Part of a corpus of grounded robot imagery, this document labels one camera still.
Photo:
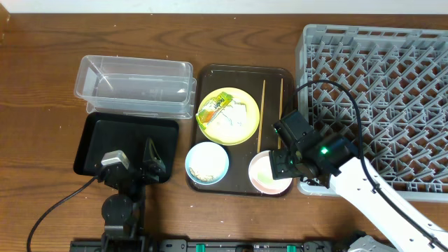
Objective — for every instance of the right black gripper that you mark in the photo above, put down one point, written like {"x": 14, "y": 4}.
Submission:
{"x": 278, "y": 168}

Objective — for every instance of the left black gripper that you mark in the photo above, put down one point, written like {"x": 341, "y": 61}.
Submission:
{"x": 154, "y": 165}

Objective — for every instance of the white tissue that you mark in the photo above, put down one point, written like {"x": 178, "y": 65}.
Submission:
{"x": 234, "y": 114}

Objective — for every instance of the green yellow snack wrapper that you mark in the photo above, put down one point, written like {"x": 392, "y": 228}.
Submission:
{"x": 212, "y": 108}

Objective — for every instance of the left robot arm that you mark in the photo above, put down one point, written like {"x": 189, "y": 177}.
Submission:
{"x": 123, "y": 212}

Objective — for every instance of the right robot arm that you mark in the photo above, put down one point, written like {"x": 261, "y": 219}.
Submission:
{"x": 337, "y": 164}

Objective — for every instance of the grey dishwasher rack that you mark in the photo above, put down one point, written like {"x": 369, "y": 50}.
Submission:
{"x": 384, "y": 88}

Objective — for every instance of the black plastic tray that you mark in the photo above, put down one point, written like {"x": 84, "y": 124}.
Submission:
{"x": 105, "y": 132}

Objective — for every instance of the blue bowl with rice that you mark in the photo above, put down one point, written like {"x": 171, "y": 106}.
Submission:
{"x": 207, "y": 163}

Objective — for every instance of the pink bowl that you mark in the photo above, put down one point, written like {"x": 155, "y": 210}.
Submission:
{"x": 260, "y": 175}

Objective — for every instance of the clear plastic bin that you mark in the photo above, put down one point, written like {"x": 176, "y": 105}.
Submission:
{"x": 136, "y": 86}

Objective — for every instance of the right wooden chopstick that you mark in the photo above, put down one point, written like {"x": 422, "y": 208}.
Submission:
{"x": 280, "y": 108}

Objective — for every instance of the yellow plate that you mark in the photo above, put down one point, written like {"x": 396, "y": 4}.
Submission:
{"x": 233, "y": 135}

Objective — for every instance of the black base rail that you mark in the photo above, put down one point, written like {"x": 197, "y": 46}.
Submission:
{"x": 366, "y": 244}

